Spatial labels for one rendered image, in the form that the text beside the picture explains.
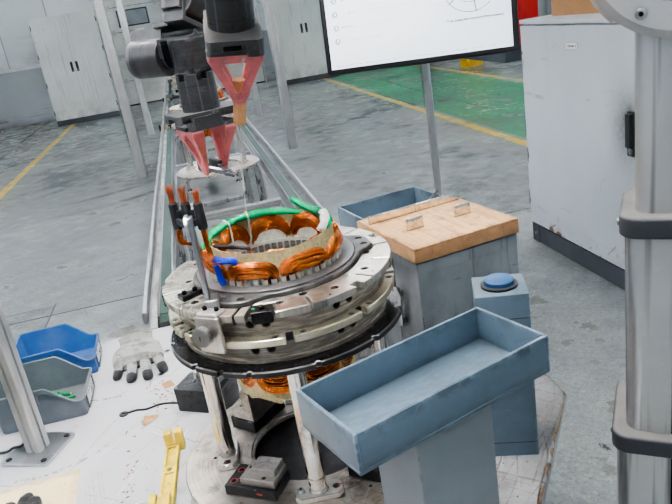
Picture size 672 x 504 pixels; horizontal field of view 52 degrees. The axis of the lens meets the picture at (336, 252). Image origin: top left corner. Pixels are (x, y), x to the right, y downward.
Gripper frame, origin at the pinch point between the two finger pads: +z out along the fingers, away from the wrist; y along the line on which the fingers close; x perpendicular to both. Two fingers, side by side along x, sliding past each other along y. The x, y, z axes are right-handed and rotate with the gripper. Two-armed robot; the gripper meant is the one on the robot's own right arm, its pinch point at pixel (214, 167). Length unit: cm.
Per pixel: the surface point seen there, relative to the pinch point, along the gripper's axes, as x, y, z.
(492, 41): -36, -95, -4
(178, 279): 10.5, 12.6, 11.5
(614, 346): -52, -166, 124
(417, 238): 19.8, -22.5, 14.5
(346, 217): -3.1, -24.1, 16.3
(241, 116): 17.6, 1.5, -9.7
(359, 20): -62, -72, -13
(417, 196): -3.0, -40.7, 17.0
